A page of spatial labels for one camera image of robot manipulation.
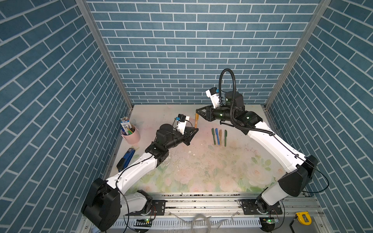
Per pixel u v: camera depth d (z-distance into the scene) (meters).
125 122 0.86
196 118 0.71
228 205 0.75
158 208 0.74
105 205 0.40
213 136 1.02
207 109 0.63
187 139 0.66
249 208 0.74
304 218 0.69
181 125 0.65
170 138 0.61
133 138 0.94
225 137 1.02
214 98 0.63
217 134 1.05
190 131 0.69
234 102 0.52
